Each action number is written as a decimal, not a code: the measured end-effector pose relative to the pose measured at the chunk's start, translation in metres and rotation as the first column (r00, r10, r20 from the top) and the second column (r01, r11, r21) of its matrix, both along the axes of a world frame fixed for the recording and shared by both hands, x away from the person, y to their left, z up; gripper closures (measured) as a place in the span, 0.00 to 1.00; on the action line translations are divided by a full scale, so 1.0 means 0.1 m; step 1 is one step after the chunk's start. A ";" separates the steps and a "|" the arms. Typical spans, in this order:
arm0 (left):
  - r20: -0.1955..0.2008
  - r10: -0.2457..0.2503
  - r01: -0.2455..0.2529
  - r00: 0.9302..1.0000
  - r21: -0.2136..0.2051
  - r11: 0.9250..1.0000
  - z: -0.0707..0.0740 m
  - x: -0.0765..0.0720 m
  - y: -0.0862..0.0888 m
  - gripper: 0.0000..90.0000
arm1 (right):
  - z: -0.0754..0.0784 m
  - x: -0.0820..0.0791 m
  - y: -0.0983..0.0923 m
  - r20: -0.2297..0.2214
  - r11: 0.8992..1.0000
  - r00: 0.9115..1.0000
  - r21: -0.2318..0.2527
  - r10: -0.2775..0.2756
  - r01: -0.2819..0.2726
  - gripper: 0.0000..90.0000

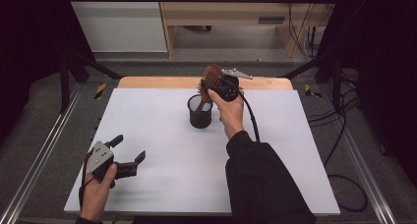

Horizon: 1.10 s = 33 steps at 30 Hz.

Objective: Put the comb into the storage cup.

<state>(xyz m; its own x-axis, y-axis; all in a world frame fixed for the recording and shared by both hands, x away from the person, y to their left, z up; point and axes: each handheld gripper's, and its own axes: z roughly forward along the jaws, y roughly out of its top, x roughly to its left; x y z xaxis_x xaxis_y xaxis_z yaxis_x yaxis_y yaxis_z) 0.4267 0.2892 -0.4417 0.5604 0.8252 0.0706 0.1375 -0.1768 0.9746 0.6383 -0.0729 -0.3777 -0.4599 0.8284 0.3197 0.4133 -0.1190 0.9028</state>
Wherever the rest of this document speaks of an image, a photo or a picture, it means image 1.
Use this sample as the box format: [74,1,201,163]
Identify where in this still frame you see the black mesh pen holder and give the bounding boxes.
[187,93,214,130]

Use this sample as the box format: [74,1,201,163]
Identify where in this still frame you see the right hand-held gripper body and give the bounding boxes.
[209,68,254,103]

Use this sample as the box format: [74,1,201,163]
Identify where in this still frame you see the light wooden desk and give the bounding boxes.
[156,0,338,59]

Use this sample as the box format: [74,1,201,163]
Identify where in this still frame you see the black yellow tape marker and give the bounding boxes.
[304,84,323,98]
[93,83,107,100]

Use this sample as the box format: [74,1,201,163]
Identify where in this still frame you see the brown wooden hairbrush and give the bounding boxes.
[195,64,224,114]

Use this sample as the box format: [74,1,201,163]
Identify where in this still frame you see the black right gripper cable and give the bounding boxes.
[237,90,368,213]

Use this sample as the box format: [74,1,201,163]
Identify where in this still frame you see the black floor cables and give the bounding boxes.
[308,70,362,168]

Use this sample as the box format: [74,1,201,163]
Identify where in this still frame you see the black metal stand leg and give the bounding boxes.
[278,51,343,112]
[60,51,122,114]

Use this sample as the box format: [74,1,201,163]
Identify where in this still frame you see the person's right hand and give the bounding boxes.
[207,88,245,140]

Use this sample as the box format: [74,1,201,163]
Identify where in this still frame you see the white cabinet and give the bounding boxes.
[65,0,168,53]

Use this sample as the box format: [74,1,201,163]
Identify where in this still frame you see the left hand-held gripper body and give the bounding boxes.
[85,140,139,189]

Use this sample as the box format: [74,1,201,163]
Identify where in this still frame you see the hanging desk cables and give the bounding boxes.
[287,0,332,60]

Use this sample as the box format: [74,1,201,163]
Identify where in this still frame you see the person's left hand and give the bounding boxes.
[79,161,118,221]

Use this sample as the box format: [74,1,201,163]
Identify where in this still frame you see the aluminium floor rail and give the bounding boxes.
[319,85,397,224]
[0,83,83,224]

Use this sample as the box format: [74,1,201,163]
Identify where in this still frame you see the white table board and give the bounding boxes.
[63,87,341,217]

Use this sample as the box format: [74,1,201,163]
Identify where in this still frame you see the black curtain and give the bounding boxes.
[319,0,417,186]
[0,0,96,143]

